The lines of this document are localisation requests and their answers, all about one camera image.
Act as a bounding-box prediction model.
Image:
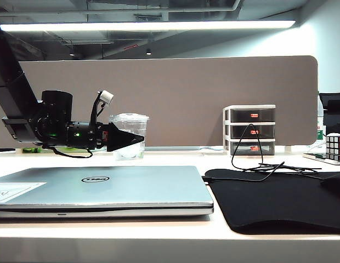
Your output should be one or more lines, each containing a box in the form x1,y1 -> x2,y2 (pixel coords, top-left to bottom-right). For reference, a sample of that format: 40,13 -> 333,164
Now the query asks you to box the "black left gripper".
66,120 -> 146,152

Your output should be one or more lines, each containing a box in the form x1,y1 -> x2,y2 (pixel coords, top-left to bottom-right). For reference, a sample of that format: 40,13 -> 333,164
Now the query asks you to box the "clear plastic lidded cup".
108,112 -> 150,161

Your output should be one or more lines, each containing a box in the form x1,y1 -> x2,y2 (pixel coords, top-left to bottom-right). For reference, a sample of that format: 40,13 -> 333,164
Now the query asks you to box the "silver Dell laptop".
0,165 -> 214,219

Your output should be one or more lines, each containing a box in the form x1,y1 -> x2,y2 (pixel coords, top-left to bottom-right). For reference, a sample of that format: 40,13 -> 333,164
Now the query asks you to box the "long brown desk partition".
18,55 -> 319,147

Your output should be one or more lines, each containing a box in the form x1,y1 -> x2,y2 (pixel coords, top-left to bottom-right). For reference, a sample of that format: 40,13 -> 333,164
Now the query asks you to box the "bright green flat item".
21,147 -> 90,153

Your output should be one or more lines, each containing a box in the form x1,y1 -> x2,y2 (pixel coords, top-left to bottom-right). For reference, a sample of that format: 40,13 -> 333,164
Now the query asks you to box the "small three-drawer organizer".
222,104 -> 276,157

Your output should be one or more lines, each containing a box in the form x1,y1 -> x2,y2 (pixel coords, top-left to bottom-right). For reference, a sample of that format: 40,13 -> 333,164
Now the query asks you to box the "long ceiling light strip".
0,20 -> 296,32

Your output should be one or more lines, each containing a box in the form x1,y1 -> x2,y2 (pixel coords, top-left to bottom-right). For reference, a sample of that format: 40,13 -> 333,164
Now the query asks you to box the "black mouse pad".
202,168 -> 340,235

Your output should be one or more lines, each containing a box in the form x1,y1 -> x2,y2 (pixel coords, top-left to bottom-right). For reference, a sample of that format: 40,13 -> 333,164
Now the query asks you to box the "black smartphone white edge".
303,152 -> 340,165

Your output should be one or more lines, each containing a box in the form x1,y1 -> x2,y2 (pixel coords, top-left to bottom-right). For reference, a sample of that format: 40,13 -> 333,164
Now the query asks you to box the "clear bottle green label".
317,95 -> 327,143

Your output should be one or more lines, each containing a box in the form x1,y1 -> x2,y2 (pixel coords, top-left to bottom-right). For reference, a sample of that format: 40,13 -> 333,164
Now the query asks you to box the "Rubik's cube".
325,133 -> 340,161

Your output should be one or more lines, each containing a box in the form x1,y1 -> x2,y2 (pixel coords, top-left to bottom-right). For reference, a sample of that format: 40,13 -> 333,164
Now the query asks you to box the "black boxy device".
319,92 -> 340,135

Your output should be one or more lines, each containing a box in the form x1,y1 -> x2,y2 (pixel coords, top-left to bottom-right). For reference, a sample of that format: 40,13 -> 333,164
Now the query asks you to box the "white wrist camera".
96,89 -> 115,106

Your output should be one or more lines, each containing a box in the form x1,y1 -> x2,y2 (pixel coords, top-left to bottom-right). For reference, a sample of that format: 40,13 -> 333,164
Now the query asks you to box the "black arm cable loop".
48,145 -> 93,159

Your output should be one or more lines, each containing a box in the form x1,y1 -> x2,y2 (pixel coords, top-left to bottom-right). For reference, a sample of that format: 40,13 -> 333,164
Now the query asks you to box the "dark translucent drawer red handle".
230,141 -> 275,156
230,108 -> 275,122
230,124 -> 275,139

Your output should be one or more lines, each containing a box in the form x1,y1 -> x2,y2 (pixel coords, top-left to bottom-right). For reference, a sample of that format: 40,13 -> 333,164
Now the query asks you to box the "thin black cable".
231,123 -> 322,181

